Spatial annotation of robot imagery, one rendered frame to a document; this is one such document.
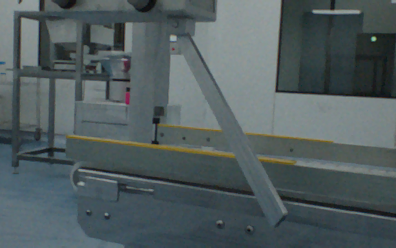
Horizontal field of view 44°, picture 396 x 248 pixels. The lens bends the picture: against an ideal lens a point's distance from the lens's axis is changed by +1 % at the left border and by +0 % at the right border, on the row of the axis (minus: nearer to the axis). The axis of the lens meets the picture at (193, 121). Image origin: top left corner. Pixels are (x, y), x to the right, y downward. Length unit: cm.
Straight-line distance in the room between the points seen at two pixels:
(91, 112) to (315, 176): 304
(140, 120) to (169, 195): 37
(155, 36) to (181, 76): 527
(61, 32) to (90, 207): 396
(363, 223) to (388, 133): 537
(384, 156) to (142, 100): 47
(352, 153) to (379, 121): 509
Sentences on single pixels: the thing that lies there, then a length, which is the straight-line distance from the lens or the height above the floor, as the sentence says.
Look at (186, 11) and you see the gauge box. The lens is 61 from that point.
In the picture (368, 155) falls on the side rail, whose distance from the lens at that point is 85.
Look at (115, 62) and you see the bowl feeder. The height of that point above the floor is 106.
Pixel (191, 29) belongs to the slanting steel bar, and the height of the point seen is 103.
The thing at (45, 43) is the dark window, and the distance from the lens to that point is 718.
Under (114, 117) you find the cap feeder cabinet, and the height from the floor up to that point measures 67.
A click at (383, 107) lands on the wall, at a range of 593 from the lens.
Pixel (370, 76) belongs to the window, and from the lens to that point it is 592.
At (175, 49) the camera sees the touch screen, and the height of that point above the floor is 118.
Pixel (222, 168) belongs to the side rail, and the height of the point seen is 85.
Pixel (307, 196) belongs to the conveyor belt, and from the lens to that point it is 61.
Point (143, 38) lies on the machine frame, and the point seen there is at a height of 104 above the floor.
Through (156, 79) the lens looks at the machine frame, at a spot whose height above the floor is 96.
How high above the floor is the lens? 96
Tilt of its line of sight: 5 degrees down
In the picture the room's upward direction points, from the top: 3 degrees clockwise
